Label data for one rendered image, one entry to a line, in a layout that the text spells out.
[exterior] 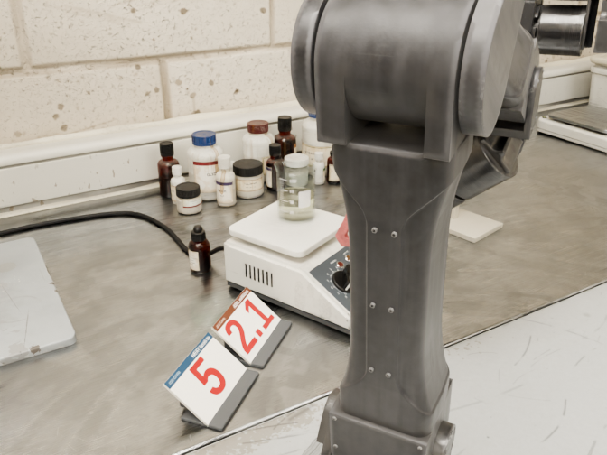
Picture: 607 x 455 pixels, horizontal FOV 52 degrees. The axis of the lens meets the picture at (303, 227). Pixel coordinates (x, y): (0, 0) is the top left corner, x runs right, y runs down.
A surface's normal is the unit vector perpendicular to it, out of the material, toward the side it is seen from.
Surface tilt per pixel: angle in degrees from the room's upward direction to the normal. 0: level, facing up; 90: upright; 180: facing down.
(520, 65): 88
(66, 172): 90
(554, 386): 0
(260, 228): 0
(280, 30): 90
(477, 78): 89
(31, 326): 0
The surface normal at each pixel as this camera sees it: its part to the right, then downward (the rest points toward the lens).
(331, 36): -0.41, -0.01
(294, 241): 0.00, -0.90
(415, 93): -0.43, 0.58
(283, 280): -0.59, 0.36
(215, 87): 0.51, 0.38
